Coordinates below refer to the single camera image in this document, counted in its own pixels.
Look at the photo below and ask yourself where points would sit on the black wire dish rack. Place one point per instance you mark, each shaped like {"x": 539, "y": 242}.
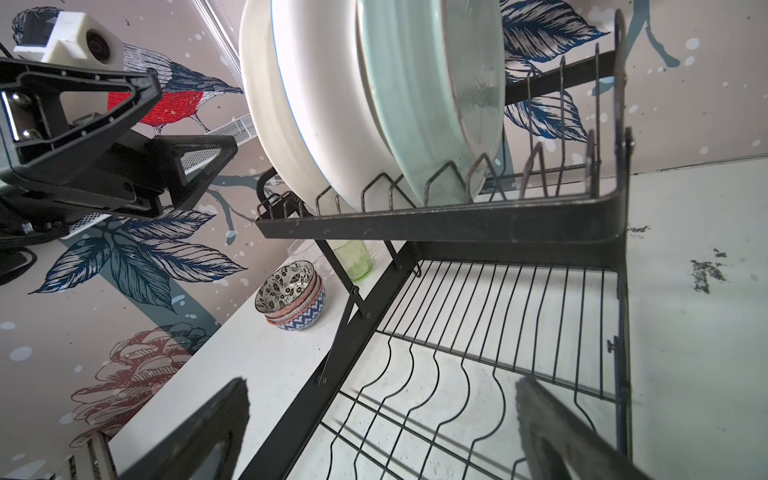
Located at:
{"x": 420, "y": 380}

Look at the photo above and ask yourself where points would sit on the clear plastic cup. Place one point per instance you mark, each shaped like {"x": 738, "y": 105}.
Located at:
{"x": 309, "y": 251}

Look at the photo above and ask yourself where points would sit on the white patterned plate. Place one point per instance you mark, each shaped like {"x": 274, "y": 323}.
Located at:
{"x": 317, "y": 54}

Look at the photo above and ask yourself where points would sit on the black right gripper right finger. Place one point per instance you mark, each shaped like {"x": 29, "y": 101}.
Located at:
{"x": 558, "y": 445}

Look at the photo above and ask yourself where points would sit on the pink floral bowl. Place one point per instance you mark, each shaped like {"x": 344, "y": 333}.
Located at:
{"x": 285, "y": 288}

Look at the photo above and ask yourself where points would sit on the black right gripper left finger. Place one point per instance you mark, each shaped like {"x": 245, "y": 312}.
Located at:
{"x": 206, "y": 445}

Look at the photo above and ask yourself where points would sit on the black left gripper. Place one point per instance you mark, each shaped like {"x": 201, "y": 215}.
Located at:
{"x": 55, "y": 171}

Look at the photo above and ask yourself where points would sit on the orange and blue patterned bowl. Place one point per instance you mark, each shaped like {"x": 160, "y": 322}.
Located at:
{"x": 308, "y": 315}

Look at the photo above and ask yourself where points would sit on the green glass tumbler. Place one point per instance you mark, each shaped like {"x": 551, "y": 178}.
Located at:
{"x": 354, "y": 257}

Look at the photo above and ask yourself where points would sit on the pale green plate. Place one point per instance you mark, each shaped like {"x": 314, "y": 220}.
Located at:
{"x": 437, "y": 77}

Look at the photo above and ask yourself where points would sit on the cream plate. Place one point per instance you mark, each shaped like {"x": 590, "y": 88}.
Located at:
{"x": 269, "y": 108}

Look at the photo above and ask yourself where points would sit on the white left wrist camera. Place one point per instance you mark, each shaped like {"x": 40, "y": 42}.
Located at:
{"x": 72, "y": 39}

